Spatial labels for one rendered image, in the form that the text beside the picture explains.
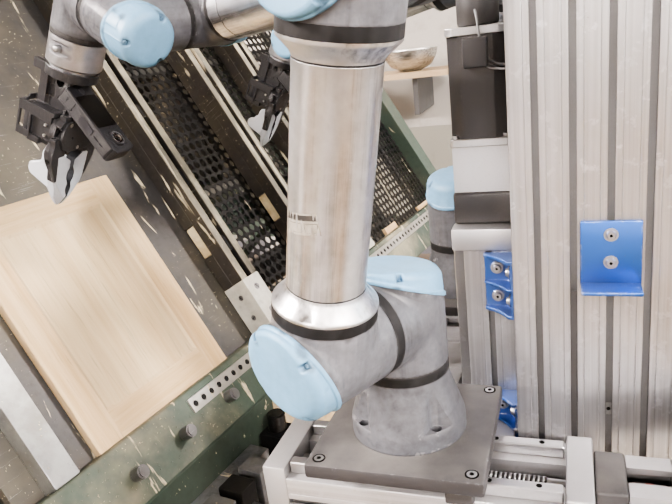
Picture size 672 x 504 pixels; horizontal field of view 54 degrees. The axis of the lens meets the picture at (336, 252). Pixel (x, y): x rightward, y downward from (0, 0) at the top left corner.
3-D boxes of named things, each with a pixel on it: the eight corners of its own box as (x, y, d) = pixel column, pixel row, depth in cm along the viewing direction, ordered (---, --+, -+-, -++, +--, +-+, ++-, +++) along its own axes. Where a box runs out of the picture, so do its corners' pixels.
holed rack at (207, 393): (194, 413, 131) (196, 412, 130) (185, 401, 131) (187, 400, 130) (454, 198, 267) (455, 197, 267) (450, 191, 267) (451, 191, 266)
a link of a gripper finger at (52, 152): (60, 173, 99) (69, 120, 96) (70, 178, 99) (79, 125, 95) (37, 180, 95) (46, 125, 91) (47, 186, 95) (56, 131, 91)
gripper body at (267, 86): (256, 97, 162) (271, 50, 157) (287, 111, 161) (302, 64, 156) (242, 101, 155) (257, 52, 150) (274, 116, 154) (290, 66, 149)
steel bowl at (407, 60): (443, 65, 409) (442, 45, 405) (433, 70, 379) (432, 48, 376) (391, 71, 420) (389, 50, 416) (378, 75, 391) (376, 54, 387)
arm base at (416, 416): (473, 396, 93) (469, 332, 90) (457, 462, 79) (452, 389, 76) (370, 389, 98) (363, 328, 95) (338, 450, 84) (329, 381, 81)
